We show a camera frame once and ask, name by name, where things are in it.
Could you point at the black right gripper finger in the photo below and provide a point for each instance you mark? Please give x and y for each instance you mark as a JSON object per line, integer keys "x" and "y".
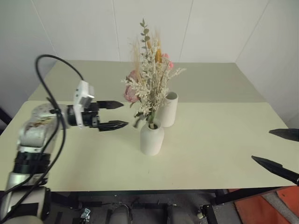
{"x": 286, "y": 134}
{"x": 275, "y": 167}

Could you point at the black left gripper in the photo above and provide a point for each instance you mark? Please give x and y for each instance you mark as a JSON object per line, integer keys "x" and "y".
{"x": 90, "y": 116}

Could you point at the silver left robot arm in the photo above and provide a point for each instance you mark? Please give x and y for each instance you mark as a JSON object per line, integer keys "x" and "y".
{"x": 32, "y": 133}

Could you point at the dried flower bouquet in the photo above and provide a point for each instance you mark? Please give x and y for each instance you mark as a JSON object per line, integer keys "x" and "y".
{"x": 149, "y": 88}

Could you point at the orange and grey object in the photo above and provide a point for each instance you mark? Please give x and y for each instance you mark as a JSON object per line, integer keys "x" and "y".
{"x": 254, "y": 210}

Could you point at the white bottle-shaped vase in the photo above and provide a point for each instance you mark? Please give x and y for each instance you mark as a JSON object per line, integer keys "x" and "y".
{"x": 151, "y": 141}

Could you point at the white cylindrical vase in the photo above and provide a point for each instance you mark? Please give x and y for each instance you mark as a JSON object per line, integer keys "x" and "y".
{"x": 168, "y": 112}

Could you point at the silver caster wheel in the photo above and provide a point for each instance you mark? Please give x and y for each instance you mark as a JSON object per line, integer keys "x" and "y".
{"x": 201, "y": 213}
{"x": 85, "y": 213}

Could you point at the grey rounded shape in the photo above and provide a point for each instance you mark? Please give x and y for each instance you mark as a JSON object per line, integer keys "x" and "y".
{"x": 119, "y": 215}

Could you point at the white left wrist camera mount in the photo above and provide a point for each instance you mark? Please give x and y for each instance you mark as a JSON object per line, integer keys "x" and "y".
{"x": 80, "y": 93}

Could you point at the black metal table frame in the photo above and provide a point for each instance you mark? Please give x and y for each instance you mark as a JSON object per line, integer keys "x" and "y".
{"x": 236, "y": 198}

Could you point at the dark object at wall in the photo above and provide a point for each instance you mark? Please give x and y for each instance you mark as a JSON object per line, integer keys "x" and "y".
{"x": 4, "y": 120}

